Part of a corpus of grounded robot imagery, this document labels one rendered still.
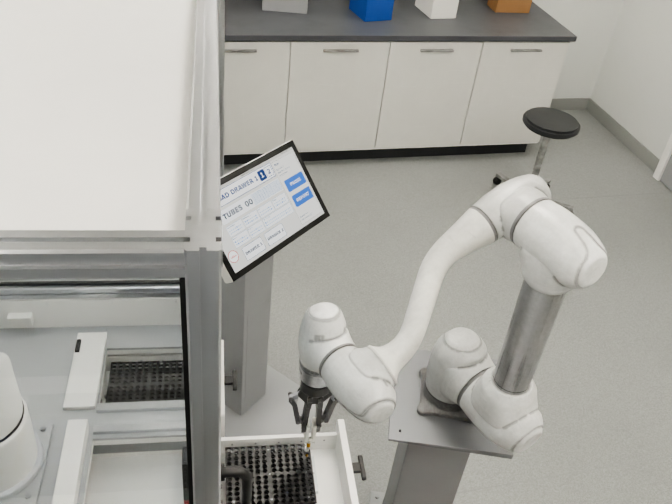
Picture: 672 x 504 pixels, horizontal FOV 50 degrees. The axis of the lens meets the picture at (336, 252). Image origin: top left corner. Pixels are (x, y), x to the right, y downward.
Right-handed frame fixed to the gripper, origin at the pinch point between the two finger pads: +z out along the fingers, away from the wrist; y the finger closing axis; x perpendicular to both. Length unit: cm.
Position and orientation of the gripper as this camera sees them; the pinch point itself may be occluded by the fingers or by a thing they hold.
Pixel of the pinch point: (310, 430)
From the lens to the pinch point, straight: 188.0
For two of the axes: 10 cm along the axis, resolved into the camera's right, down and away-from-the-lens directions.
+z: -1.0, 7.9, 6.1
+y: -9.9, 0.0, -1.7
